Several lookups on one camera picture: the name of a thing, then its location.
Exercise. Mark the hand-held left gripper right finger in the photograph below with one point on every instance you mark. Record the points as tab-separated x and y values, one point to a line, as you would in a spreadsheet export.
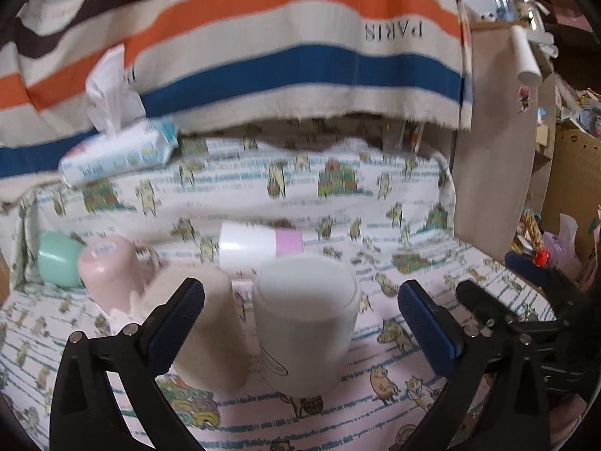
429	326

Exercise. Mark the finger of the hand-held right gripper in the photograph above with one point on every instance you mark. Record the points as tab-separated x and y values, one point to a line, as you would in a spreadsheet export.
528	270
483	305

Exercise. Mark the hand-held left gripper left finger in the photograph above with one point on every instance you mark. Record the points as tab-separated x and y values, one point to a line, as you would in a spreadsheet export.
182	312

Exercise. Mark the white cup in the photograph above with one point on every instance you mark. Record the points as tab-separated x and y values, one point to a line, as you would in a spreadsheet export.
305	319

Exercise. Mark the beige cup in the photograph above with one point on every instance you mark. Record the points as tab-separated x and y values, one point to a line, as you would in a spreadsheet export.
216	333

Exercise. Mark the pink cup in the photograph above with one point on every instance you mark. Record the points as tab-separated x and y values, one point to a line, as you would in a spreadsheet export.
112	272

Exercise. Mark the green cup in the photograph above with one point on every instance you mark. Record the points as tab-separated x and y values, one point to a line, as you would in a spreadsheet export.
56	258

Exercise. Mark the pale pink bag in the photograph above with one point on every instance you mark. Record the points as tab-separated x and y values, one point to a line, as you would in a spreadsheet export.
563	244

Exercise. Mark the white pink lying bottle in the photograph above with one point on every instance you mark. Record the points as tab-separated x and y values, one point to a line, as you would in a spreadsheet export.
246	244

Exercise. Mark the cardboard box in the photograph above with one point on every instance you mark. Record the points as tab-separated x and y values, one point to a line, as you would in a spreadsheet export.
575	159

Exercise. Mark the printed blanket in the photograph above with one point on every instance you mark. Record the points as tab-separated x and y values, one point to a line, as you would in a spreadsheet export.
328	206

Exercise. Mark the small figure sticker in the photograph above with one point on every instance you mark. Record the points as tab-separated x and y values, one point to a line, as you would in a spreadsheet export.
525	98

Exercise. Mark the tissue pack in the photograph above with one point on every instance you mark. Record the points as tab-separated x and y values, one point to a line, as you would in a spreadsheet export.
122	150

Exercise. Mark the white roller tube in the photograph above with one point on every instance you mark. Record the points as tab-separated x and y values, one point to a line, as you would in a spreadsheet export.
526	56

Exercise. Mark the glass jar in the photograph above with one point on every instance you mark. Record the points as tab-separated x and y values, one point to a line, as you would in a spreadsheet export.
523	7

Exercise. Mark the striped cloth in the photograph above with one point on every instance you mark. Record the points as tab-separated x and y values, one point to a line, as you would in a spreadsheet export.
281	19

